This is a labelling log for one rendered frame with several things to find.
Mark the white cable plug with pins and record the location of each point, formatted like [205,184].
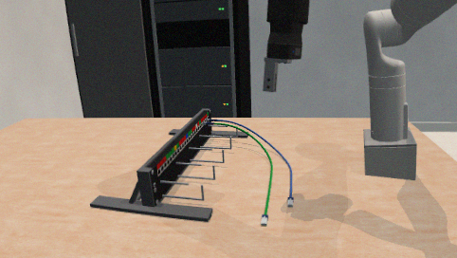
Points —
[290,202]
[264,220]

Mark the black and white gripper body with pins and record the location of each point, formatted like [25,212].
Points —
[285,38]

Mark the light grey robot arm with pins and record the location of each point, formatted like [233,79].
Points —
[387,81]

